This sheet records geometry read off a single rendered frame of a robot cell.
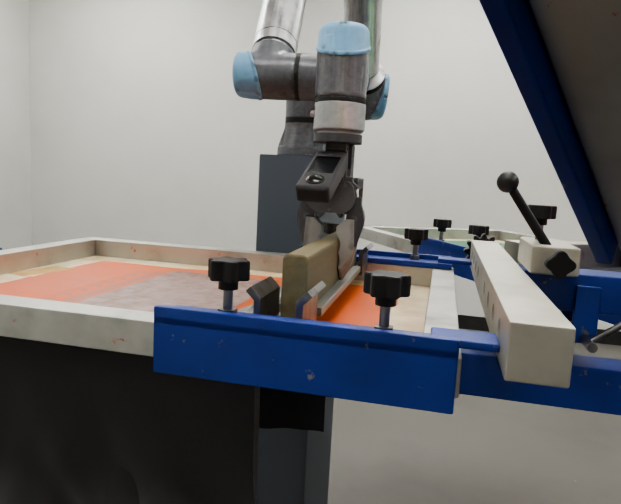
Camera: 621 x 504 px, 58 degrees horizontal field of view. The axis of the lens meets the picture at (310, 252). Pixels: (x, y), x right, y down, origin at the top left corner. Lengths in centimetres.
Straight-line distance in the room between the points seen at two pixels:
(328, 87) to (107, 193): 477
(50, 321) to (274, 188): 89
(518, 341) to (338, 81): 47
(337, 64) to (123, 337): 46
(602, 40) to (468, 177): 436
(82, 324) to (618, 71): 55
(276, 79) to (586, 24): 72
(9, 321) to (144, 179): 464
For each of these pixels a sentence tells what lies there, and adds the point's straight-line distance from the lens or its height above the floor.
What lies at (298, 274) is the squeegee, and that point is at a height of 104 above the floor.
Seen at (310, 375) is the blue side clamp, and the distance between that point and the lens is 55.
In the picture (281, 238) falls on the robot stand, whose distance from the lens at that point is 146.
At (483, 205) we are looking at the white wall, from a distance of 462.
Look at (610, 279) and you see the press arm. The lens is 81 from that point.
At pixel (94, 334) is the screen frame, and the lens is 65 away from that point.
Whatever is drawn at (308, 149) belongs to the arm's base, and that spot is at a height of 122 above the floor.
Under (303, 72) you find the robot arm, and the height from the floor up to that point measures 131.
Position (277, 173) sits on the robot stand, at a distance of 146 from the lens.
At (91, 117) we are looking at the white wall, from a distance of 561.
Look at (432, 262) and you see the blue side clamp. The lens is 107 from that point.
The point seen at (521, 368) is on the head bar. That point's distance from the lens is 49.
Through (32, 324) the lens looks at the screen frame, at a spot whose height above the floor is 97.
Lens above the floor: 115
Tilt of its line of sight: 8 degrees down
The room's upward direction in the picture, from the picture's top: 3 degrees clockwise
